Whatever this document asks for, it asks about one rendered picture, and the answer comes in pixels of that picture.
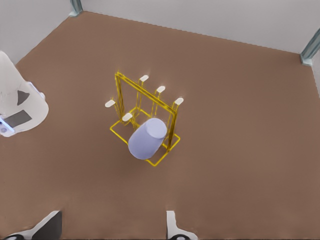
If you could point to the lavender cup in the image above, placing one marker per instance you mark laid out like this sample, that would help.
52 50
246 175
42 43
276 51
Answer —
147 140

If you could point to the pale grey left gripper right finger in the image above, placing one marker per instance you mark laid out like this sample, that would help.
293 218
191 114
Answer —
172 226

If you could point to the silver frame post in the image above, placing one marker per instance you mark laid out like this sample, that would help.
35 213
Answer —
76 7
311 48

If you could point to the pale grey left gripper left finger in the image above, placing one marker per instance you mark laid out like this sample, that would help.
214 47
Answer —
47 226

